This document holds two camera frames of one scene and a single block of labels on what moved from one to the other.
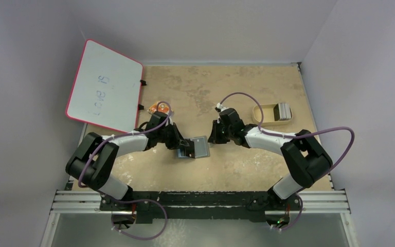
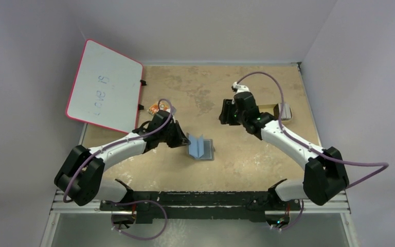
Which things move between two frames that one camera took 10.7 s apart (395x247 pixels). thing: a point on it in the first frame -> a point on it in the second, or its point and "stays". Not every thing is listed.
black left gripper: [182, 143] stays
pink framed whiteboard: [106, 88] stays
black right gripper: [217, 131] -> [226, 112]
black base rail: [201, 206] stays
